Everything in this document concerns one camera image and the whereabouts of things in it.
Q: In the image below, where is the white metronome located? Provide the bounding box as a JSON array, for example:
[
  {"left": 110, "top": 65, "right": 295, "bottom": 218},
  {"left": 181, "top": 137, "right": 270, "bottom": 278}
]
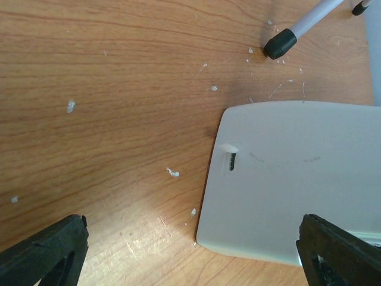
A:
[{"left": 196, "top": 100, "right": 380, "bottom": 266}]

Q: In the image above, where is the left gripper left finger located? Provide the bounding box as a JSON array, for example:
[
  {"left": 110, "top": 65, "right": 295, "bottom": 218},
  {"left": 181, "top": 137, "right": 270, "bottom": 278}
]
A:
[{"left": 1, "top": 214, "right": 89, "bottom": 285}]

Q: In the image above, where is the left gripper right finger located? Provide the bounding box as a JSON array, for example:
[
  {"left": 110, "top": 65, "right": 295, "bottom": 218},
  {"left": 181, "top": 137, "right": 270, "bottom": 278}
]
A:
[{"left": 296, "top": 214, "right": 380, "bottom": 285}]

